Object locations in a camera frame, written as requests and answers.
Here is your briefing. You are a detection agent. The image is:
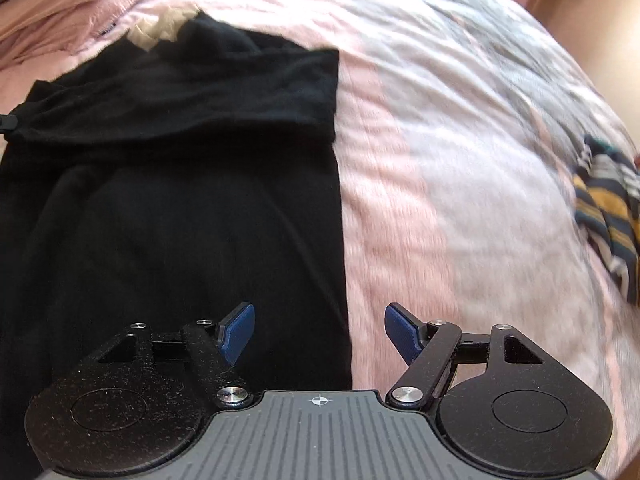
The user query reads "beige garment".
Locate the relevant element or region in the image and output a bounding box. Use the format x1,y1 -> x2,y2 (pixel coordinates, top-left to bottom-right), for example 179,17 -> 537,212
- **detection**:
127,2 -> 201,52

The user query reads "black garment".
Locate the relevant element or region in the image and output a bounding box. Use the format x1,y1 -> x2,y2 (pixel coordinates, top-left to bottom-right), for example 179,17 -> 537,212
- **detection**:
0,12 -> 353,461

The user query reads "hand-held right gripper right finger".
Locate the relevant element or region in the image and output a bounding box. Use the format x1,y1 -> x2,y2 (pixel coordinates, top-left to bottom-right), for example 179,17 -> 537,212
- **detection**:
384,302 -> 547,407

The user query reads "striped garment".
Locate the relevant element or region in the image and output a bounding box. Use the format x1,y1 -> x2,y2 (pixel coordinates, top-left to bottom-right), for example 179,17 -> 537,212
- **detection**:
572,135 -> 640,306

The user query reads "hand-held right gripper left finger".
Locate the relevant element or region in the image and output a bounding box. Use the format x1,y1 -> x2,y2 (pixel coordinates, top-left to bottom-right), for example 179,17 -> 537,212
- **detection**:
96,302 -> 256,409

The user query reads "pink folded blanket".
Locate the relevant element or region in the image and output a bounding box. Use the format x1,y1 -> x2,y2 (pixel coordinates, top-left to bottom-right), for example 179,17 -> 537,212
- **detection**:
0,0 -> 193,63

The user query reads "pink and grey bed blanket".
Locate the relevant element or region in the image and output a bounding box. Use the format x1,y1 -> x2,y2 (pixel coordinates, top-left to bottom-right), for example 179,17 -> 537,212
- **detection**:
0,0 -> 640,480

